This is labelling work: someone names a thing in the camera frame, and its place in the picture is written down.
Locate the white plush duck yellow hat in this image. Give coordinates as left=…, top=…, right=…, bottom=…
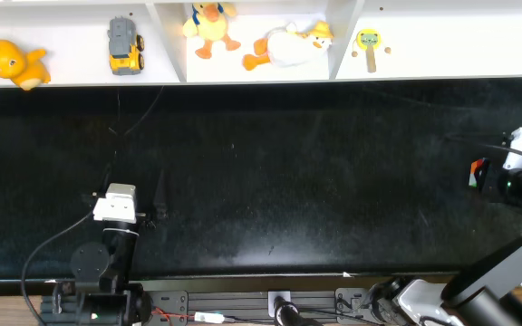
left=242, top=20, right=334, bottom=72

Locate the grey and yellow toy truck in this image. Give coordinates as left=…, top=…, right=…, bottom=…
left=107, top=16, right=146, bottom=77

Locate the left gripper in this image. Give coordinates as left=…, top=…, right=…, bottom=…
left=134, top=169, right=170, bottom=230

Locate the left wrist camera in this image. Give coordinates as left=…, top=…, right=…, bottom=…
left=92, top=182, right=138, bottom=225

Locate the white shelf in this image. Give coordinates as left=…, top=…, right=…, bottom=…
left=0, top=0, right=522, bottom=89

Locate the yellow rubber duck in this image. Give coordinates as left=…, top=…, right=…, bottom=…
left=0, top=38, right=53, bottom=91

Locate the many-coloured puzzle cube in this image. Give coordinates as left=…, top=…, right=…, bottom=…
left=468, top=157, right=491, bottom=189

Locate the mounting rail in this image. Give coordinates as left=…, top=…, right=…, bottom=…
left=38, top=276, right=402, bottom=326

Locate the yellow rattle drum toy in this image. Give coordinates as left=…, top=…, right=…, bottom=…
left=350, top=28, right=392, bottom=74

